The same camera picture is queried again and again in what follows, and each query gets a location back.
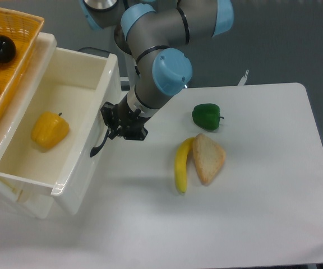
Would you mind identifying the black round fruit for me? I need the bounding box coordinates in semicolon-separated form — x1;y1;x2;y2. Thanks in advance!
0;35;16;63

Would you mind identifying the green bell pepper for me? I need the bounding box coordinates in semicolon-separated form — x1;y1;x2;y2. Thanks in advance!
191;103;224;131

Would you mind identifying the orange woven basket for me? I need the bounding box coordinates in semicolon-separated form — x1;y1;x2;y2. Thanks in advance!
0;7;44;119

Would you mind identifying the white drawer cabinet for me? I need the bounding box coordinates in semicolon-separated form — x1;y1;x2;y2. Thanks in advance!
0;33;58;220

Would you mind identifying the yellow bell pepper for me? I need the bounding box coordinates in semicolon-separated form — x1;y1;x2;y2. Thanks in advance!
30;112;70;150

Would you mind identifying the yellow banana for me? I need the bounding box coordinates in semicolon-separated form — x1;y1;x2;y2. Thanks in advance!
174;137;195;194

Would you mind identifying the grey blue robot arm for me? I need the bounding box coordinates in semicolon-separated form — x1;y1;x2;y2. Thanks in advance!
81;1;234;140

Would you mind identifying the black floor cable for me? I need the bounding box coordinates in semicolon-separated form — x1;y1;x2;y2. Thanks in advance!
77;47;109;53

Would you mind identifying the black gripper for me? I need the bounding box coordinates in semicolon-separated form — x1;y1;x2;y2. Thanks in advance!
100;98;150;141

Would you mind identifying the bread slice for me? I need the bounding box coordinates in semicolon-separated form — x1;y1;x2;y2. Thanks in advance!
193;133;226;185

